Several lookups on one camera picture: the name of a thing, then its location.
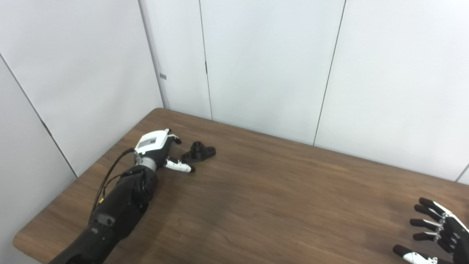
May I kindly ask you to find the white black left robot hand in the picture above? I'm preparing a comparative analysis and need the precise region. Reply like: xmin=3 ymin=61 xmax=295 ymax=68
xmin=134 ymin=128 xmax=196 ymax=173

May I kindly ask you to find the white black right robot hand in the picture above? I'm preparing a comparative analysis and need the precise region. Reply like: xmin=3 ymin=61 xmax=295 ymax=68
xmin=393 ymin=197 xmax=469 ymax=264

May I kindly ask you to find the black flanged holder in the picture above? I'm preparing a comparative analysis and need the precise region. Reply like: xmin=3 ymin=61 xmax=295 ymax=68
xmin=181 ymin=141 xmax=216 ymax=164

